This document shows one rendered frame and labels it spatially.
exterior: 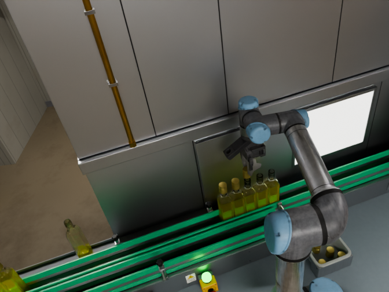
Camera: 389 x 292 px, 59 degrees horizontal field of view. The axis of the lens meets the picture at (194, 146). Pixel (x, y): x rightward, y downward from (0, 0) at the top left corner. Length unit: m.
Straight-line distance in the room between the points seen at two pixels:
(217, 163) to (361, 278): 0.80
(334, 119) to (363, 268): 0.69
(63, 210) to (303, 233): 2.66
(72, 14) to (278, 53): 0.77
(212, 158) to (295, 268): 0.64
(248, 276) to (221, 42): 1.04
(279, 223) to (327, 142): 0.94
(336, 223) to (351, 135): 0.96
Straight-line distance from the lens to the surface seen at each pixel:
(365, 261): 1.81
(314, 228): 0.99
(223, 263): 1.64
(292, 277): 1.15
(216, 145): 1.50
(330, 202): 1.04
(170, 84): 1.32
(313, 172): 1.10
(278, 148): 1.68
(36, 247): 3.22
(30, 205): 3.60
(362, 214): 1.98
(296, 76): 1.55
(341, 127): 1.84
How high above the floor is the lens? 2.23
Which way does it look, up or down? 39 degrees down
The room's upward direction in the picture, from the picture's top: 10 degrees counter-clockwise
